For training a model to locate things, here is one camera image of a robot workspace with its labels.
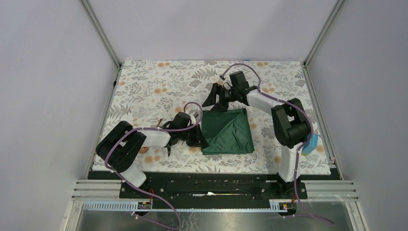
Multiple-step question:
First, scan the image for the dark green cloth napkin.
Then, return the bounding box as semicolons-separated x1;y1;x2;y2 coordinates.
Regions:
201;108;255;155

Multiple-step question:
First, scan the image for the floral patterned table mat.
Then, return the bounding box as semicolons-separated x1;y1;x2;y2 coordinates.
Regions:
103;60;320;174

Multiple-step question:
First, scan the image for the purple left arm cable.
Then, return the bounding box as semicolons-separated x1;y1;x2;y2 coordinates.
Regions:
104;102;204;230

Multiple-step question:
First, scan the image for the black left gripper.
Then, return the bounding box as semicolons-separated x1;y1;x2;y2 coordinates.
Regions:
178;123;209;147

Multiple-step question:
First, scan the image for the copper spoon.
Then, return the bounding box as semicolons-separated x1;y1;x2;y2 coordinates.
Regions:
139;147;149;154

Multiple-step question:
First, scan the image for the colourful toy block stack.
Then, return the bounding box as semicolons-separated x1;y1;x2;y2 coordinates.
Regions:
301;133;319;156

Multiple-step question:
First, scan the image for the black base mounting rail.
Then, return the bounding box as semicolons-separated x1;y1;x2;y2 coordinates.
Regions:
88;170;308;211

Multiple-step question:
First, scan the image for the black table knife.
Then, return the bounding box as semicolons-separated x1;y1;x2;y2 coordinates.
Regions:
166;144;171;157

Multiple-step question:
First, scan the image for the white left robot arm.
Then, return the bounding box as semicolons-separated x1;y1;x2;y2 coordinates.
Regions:
96;112;208;198

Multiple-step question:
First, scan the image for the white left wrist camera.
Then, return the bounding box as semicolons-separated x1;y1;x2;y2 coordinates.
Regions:
189;112;198;125

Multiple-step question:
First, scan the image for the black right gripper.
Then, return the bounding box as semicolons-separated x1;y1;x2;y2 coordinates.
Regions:
202;83;238;113

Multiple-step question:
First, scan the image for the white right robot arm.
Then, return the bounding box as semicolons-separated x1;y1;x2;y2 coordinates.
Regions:
202;71;313;201

